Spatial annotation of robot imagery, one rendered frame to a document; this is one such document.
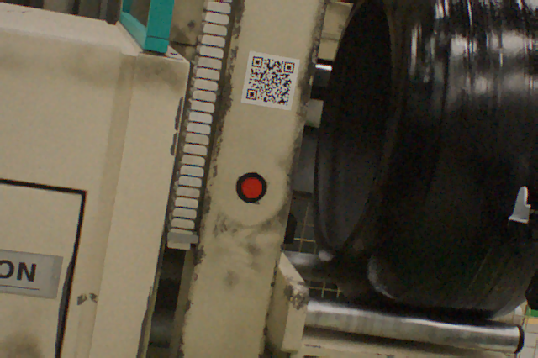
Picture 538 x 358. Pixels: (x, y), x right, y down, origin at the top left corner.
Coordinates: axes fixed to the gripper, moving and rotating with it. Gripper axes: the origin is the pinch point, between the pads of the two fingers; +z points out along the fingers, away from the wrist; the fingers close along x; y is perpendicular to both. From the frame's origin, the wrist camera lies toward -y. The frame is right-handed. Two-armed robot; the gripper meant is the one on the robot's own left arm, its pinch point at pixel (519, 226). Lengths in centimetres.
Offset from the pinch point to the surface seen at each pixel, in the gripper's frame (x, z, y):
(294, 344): 25.2, 11.1, -21.6
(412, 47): 16.8, 5.6, 21.7
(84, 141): 60, -47, 4
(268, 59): 34.0, 17.8, 17.8
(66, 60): 62, -48, 10
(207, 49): 43, 19, 18
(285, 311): 27.0, 12.1, -17.3
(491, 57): 7.1, 1.6, 21.7
